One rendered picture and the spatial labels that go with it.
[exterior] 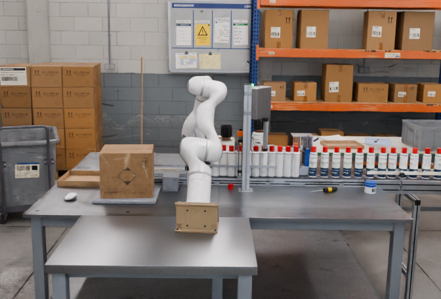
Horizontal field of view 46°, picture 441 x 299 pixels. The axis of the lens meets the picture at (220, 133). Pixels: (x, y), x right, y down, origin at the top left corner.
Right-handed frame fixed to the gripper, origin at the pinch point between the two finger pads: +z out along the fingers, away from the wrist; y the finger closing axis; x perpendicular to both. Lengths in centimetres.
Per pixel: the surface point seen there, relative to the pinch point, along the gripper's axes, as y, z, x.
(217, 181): -5.5, 10.5, -2.6
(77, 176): 10, -20, 87
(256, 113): -18, -26, -41
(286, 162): -2, 14, -49
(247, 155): -15.8, -2.6, -26.6
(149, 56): 439, -80, 72
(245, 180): -15.8, 12.6, -20.3
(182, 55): 426, -66, 26
